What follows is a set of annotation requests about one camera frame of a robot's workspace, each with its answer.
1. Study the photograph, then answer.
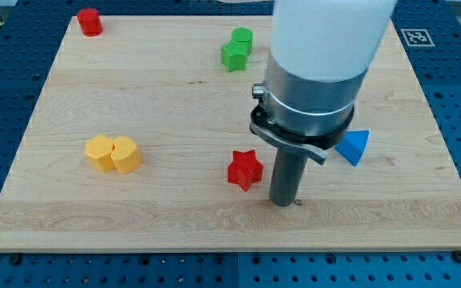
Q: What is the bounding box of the green cylinder block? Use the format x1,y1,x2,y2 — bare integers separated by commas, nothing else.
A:
230,27,253,55

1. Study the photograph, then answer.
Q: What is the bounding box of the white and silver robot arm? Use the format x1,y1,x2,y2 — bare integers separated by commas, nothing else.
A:
250,0,397,206

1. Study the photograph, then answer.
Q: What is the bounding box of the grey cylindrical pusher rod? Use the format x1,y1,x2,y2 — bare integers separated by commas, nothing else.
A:
269,149,307,206

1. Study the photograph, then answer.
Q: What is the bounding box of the black flange with metal clamp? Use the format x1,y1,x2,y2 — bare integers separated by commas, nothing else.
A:
250,105,355,165

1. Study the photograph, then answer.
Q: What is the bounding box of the green star block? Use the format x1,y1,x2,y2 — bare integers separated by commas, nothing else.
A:
220,41,248,72

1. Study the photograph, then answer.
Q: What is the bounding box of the blue triangle block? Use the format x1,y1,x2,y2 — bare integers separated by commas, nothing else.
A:
335,130,370,166

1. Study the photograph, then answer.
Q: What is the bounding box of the fiducial marker tag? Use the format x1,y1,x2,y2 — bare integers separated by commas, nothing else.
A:
400,28,435,47

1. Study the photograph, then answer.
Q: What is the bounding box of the red star block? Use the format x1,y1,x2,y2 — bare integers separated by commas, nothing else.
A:
227,150,264,192

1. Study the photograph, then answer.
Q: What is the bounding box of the wooden board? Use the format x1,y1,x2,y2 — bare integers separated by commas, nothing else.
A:
0,16,461,254

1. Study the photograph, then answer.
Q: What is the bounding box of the yellow hexagon block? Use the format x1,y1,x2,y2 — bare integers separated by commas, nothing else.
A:
84,134,115,172

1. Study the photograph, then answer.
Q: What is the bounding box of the red cylinder block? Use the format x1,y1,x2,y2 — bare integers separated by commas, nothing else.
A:
77,8,103,37

